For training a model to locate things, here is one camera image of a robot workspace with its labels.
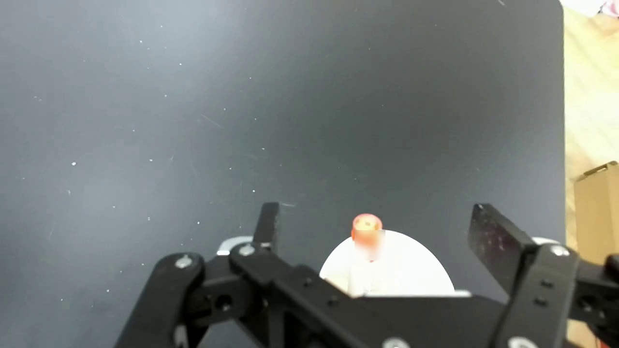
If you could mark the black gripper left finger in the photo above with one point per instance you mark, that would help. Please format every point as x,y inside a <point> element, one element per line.
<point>268,226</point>

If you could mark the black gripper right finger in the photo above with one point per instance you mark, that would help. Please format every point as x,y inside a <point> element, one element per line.
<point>500,244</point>

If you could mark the red marker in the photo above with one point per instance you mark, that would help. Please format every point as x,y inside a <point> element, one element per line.
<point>366,232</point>

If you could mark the white paper cup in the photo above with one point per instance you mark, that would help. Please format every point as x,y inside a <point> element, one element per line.
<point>395,265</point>

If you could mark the cardboard box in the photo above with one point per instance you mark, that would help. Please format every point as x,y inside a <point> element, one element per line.
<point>597,207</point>

